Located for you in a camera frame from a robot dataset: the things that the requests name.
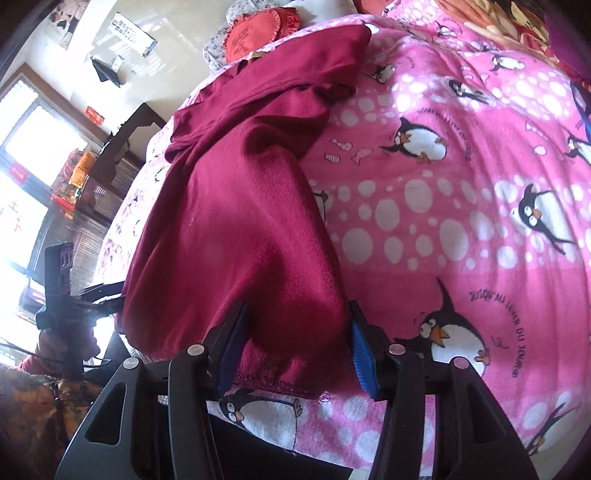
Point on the orange plastic basket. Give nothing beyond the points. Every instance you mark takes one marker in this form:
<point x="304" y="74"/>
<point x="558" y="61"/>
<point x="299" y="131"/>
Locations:
<point x="82" y="170"/>

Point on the white wall calendar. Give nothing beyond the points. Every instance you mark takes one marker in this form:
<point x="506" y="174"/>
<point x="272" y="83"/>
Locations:
<point x="133" y="33"/>

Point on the wall poster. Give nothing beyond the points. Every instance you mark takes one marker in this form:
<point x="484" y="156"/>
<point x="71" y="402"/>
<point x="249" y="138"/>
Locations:
<point x="69" y="21"/>

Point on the person's left hand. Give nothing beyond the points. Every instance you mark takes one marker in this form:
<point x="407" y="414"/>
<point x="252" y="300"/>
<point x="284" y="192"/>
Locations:
<point x="46" y="344"/>

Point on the dark red fleece pants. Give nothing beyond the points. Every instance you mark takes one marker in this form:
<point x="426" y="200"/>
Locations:
<point x="231" y="230"/>

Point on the dark cloth hanging on wall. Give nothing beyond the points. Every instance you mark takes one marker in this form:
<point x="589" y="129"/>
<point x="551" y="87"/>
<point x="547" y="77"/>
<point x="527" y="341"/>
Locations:
<point x="107" y="71"/>

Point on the person's patterned clothing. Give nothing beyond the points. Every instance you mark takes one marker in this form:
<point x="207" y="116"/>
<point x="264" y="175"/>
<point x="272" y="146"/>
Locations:
<point x="32" y="424"/>

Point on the red paper wall sign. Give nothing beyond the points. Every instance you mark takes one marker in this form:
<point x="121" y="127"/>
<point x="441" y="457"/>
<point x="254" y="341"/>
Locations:
<point x="94" y="115"/>

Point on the small red ruffled pillow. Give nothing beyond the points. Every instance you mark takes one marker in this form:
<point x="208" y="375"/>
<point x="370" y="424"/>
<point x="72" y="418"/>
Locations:
<point x="290" y="18"/>

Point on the person's left forearm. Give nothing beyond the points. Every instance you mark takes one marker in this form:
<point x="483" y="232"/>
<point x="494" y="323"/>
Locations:
<point x="34" y="365"/>

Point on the orange floral blanket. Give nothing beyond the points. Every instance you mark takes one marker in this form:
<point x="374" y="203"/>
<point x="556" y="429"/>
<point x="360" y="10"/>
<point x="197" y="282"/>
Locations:
<point x="508" y="27"/>

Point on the pink penguin print blanket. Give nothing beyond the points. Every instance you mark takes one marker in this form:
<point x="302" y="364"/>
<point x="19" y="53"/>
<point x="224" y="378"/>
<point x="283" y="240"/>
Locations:
<point x="438" y="207"/>

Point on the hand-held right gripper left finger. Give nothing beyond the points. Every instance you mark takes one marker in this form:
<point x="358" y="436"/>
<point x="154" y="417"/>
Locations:
<point x="231" y="355"/>

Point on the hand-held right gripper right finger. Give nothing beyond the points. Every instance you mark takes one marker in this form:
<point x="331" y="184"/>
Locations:
<point x="364" y="364"/>

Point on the floral pillow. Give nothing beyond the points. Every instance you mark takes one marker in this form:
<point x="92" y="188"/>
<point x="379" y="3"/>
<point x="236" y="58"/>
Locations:
<point x="216" y="46"/>

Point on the wooden slatted panel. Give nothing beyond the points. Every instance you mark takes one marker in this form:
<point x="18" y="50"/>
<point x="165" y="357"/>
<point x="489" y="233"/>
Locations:
<point x="83" y="258"/>

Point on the large red heart pillow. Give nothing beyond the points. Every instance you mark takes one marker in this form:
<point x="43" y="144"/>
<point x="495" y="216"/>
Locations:
<point x="249" y="37"/>

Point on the dark wooden side table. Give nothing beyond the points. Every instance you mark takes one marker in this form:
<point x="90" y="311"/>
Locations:
<point x="122" y="138"/>

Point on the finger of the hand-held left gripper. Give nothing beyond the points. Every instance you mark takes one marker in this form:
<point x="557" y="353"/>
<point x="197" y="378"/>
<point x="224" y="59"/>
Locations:
<point x="104" y="289"/>
<point x="108" y="308"/>

